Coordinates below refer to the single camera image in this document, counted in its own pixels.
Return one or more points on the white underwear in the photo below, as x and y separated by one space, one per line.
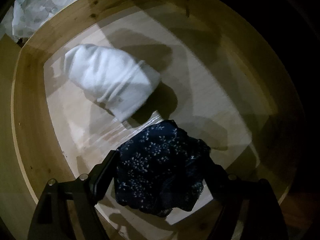
112 76

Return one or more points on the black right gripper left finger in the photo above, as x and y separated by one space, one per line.
101 176

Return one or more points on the wooden nightstand drawer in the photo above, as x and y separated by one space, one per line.
221 82

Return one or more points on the white leaf-print sheet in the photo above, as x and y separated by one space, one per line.
25 17

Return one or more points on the dark blue sparkly garment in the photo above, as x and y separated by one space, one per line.
160 169

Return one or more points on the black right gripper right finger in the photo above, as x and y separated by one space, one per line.
219 184

